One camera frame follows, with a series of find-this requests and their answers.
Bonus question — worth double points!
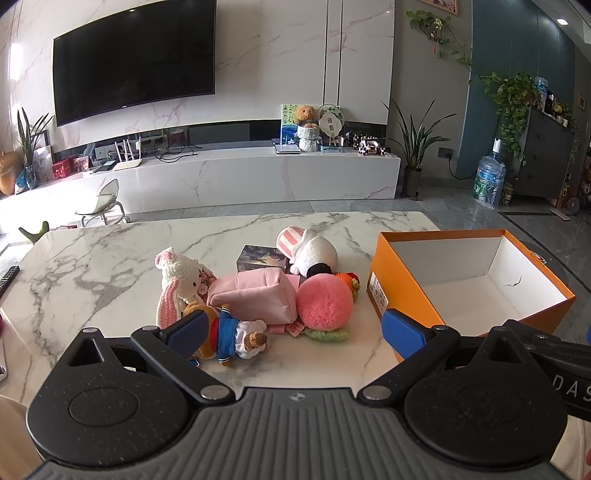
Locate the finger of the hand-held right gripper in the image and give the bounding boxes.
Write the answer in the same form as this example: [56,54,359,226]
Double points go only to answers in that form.
[504,318,591,359]

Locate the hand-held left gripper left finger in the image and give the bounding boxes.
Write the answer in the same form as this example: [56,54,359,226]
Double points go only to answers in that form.
[60,309,236,407]

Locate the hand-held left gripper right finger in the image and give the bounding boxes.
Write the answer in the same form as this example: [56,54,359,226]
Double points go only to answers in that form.
[358,308,532,406]

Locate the sailor bear doll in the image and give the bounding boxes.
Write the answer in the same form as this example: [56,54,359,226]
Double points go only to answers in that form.
[182,302,269,370]

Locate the orange cardboard box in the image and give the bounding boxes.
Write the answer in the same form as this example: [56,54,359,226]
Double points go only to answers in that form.
[367,229,578,365]

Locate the white pink crochet bunny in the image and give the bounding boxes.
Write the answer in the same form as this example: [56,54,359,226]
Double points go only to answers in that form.
[154,247,218,330]

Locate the pink fabric pouch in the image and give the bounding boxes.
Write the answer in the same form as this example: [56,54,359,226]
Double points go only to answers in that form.
[205,269,305,337]

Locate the orange crochet fruit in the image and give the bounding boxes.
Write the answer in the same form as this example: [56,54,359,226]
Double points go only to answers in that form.
[333,271,361,301]

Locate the pink plush peach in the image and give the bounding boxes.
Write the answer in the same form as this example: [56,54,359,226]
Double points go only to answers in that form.
[295,273,356,342]

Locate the dark illustrated card box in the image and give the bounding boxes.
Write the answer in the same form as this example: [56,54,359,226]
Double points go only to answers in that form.
[236,244,291,275]

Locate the white plush dog striped hat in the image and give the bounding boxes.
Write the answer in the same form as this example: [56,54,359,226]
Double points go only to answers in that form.
[276,226,339,278]

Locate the potted long-leaf plant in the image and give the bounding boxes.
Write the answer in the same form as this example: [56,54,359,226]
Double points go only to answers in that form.
[382,98,451,200]

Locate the white rocking chair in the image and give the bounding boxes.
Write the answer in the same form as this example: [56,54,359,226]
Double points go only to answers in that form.
[75,178,127,228]

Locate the blue water jug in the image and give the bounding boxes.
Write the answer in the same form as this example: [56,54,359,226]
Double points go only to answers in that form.
[472,137,507,210]

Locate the white marble television console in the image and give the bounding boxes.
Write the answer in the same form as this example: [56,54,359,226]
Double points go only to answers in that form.
[0,138,402,217]

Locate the grey cabinet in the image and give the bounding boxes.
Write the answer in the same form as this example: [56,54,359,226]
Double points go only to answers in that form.
[508,108,575,199]

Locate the white router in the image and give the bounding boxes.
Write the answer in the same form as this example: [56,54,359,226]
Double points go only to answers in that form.
[113,138,145,171]

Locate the green curved object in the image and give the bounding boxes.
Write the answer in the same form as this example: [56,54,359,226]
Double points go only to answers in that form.
[19,220,51,243]

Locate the black remote control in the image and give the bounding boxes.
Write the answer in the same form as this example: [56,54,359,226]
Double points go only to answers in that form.
[0,266,21,300]

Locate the teddy bear bouquet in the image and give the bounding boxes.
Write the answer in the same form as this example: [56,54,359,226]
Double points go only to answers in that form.
[294,105,321,152]

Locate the leafy plant in blue vase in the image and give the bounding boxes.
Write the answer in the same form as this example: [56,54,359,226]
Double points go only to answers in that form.
[16,107,54,190]

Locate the round paper fan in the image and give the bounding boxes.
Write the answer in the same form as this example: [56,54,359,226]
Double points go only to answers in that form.
[318,104,345,147]

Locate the green blue canvas painting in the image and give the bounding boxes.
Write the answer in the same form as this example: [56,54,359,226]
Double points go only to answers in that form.
[280,103,305,145]

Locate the pothos plant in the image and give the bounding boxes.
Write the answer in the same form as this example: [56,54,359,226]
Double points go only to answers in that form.
[471,71,541,162]

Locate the hanging vine plant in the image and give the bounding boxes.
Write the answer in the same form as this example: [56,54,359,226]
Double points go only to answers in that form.
[406,9,474,70]

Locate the black power cable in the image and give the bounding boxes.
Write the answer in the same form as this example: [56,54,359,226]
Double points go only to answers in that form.
[445,157,476,182]

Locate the black console cables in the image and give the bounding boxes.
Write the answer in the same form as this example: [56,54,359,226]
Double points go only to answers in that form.
[154,141,204,163]

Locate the black wall television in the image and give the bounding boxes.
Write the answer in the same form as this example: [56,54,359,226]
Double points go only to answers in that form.
[52,0,218,127]

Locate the framed wall picture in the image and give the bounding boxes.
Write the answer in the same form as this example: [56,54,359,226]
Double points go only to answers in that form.
[418,0,460,16]

